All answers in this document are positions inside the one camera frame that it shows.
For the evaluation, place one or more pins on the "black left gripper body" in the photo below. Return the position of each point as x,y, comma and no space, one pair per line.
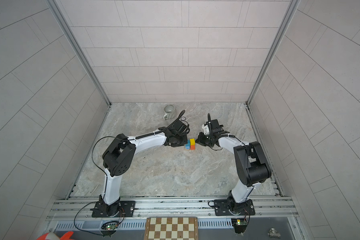
180,140

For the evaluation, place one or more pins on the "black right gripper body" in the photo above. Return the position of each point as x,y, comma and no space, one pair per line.
206,139

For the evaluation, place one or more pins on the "yellow cube block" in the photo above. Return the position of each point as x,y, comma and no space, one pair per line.
192,141

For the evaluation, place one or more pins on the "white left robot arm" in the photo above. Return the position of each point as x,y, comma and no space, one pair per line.
118,156

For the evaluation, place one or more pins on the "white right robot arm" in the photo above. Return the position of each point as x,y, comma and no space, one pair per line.
251,163

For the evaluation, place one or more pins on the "striped ceramic mug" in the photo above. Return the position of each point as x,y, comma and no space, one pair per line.
169,112

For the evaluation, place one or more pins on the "chessboard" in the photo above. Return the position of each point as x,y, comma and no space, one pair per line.
179,228

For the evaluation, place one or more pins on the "right controller board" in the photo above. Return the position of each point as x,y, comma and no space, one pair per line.
240,225

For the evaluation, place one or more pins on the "controller board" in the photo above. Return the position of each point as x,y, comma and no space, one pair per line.
240,225
109,228

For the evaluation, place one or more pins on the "left controller board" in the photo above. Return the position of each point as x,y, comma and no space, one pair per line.
109,228

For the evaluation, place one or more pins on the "small metal object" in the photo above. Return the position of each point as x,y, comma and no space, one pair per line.
273,233

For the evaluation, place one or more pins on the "red object at bottom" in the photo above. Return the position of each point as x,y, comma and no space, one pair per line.
53,236

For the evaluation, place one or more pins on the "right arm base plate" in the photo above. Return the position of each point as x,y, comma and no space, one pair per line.
229,207

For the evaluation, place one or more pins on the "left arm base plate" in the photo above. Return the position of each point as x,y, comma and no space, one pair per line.
118,209

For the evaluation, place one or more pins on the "aluminium front rail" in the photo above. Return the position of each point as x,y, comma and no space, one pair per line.
201,207

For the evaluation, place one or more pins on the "aluminium corner frame post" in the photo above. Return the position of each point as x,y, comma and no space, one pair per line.
278,38

